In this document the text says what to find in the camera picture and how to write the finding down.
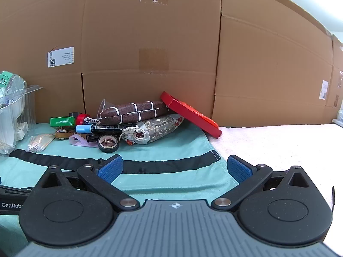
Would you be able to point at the red gift box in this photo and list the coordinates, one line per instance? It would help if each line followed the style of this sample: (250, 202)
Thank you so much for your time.
(193, 115)

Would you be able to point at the clear packet of wooden sticks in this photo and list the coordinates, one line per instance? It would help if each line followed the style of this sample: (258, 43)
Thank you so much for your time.
(40, 142)

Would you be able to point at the large cardboard box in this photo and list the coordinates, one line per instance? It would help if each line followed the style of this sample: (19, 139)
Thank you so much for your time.
(268, 59)
(336, 59)

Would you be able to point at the brown glasses case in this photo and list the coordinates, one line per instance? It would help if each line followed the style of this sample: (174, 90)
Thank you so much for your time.
(128, 112)

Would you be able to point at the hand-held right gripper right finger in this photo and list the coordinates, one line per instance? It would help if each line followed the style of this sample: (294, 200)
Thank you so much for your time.
(238, 170)

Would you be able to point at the lilac ribbon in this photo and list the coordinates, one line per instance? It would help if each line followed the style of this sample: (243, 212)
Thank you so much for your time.
(77, 142)

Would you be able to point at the black marker with blue cap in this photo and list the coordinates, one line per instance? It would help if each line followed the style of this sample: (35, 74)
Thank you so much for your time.
(107, 129)

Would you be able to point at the black patterned tape roll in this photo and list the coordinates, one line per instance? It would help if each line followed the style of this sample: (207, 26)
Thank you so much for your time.
(103, 147)

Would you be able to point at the clear bag of mixed nuts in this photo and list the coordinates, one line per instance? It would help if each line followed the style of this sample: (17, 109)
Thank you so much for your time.
(160, 127)

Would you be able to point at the plain black tape roll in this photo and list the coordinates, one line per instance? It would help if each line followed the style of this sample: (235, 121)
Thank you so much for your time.
(73, 114)

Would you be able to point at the teal cloth with black stripe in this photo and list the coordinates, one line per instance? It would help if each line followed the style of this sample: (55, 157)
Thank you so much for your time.
(166, 150)

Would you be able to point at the water bottle with green label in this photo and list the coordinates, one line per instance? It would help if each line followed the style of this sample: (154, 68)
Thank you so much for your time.
(5, 79)

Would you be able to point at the red tape roll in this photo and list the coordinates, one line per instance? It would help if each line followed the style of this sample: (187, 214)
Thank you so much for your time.
(80, 119)

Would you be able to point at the cardboard box wall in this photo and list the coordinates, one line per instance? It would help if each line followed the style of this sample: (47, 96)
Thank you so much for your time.
(150, 26)

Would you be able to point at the clear plastic container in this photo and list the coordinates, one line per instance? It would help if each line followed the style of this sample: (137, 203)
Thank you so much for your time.
(29, 107)

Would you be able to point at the white fluffy towel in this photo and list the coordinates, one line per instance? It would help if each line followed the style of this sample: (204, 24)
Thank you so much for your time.
(281, 144)

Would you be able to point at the clear plastic case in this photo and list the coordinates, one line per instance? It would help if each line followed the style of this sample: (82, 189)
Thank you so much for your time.
(103, 105)

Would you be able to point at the small green box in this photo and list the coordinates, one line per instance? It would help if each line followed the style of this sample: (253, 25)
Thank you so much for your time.
(61, 121)

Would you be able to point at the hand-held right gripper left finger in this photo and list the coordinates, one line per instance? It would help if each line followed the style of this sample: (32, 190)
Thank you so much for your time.
(111, 168)

